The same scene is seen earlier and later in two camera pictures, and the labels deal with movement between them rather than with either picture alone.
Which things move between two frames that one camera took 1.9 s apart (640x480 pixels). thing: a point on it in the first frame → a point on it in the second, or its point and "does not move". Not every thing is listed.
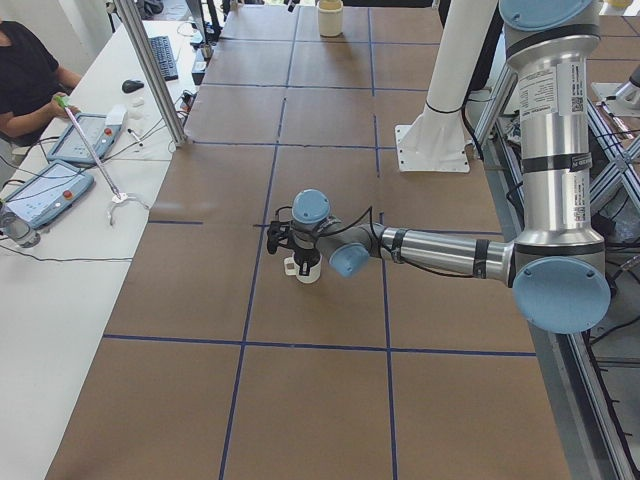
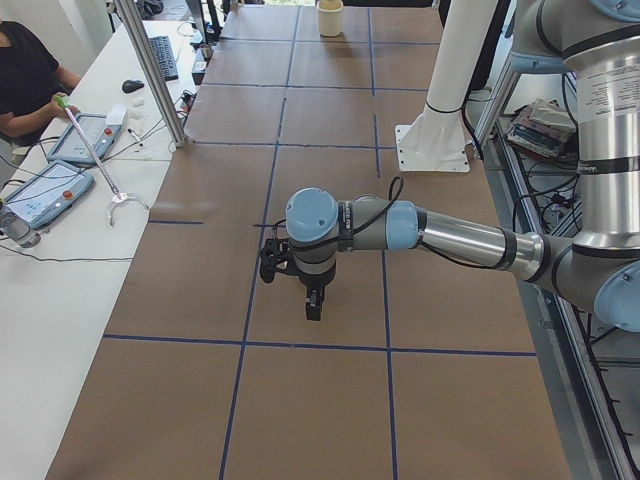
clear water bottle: (18, 228) does not move
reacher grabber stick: (120, 198) does not move
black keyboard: (163, 51) does not move
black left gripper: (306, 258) → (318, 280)
